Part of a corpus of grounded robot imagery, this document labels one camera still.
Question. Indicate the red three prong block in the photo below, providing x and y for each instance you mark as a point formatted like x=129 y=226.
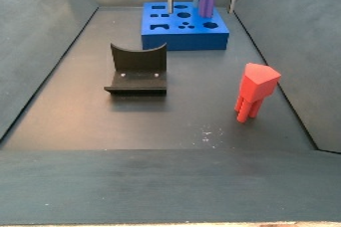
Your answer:
x=257 y=85

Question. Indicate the blue shape sorter board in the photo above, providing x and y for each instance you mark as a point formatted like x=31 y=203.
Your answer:
x=182 y=29

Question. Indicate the black curved holder stand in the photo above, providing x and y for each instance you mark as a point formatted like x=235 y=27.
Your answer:
x=140 y=71

